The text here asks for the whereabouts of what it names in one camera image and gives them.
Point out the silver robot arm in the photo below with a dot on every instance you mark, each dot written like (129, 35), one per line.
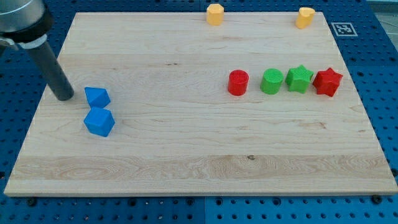
(24, 23)

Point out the yellow hexagon block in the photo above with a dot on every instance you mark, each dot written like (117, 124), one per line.
(215, 14)

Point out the blue triangle block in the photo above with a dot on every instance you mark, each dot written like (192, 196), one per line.
(97, 97)

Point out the wooden board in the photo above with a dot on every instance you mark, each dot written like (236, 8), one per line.
(178, 130)

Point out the red cylinder block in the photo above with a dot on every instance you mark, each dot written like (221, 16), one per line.
(238, 82)

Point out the green cylinder block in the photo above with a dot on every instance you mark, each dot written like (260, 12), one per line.
(271, 81)

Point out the blue cube block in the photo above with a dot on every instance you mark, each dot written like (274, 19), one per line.
(99, 121)

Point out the green star block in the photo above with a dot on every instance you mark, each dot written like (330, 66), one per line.
(298, 79)

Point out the red star block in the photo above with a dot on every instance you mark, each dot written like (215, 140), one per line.
(327, 82)

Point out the yellow heart block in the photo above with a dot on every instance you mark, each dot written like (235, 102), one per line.
(305, 17)

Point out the white fiducial marker tag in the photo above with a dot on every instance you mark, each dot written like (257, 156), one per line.
(344, 29)

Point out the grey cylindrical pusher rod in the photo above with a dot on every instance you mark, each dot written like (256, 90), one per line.
(46, 61)

